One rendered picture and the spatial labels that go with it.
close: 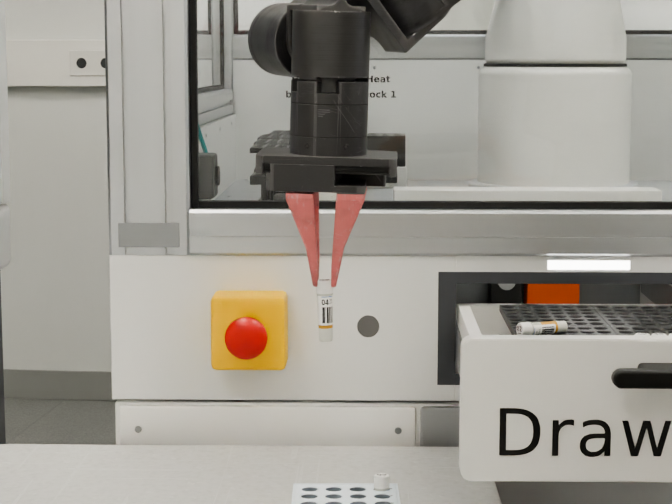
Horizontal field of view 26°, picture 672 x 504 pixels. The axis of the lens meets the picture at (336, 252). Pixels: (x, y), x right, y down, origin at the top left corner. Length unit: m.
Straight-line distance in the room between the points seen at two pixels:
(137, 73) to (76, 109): 3.45
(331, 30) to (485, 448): 0.33
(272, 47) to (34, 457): 0.51
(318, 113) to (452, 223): 0.40
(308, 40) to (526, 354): 0.28
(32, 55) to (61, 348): 0.98
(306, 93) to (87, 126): 3.83
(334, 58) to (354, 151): 0.07
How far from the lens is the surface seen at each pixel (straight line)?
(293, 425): 1.46
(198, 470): 1.36
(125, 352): 1.46
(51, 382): 5.01
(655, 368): 1.09
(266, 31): 1.12
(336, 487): 1.18
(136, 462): 1.39
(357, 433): 1.46
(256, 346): 1.37
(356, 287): 1.43
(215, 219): 1.43
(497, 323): 1.46
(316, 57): 1.05
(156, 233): 1.44
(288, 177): 1.05
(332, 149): 1.05
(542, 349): 1.10
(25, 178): 4.94
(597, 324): 1.34
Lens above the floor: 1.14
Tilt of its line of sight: 8 degrees down
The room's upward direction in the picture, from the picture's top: straight up
